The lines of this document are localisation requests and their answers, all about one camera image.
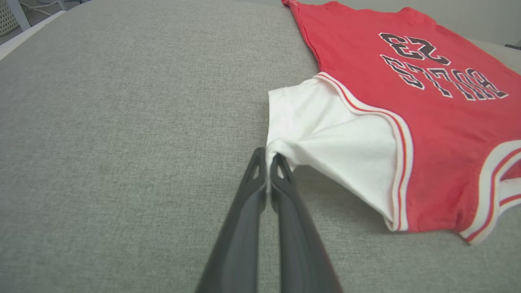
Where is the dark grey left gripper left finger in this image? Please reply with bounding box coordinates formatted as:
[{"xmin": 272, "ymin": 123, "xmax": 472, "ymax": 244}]
[{"xmin": 195, "ymin": 147, "xmax": 268, "ymax": 293}]

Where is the red and white basketball jersey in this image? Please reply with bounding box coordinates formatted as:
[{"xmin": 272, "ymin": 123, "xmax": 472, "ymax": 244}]
[{"xmin": 266, "ymin": 0, "xmax": 521, "ymax": 246}]

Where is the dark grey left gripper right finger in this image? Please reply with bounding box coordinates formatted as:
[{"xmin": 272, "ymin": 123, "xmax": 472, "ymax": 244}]
[{"xmin": 270, "ymin": 153, "xmax": 343, "ymax": 293}]

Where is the grey fabric sofa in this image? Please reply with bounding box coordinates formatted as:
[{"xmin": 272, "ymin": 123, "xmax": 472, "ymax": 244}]
[{"xmin": 0, "ymin": 0, "xmax": 521, "ymax": 293}]

